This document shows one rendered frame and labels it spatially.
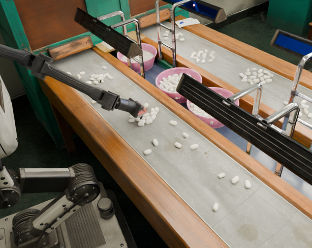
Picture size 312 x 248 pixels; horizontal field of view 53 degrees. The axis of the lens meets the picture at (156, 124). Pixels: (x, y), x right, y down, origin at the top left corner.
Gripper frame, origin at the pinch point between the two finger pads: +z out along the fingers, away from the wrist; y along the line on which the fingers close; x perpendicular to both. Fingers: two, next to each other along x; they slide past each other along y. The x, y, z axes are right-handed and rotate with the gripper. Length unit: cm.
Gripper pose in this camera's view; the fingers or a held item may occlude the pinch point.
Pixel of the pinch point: (144, 110)
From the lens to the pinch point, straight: 161.1
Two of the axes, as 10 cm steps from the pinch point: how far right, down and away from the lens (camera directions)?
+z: 6.6, 1.7, 7.3
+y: -5.9, -5.0, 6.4
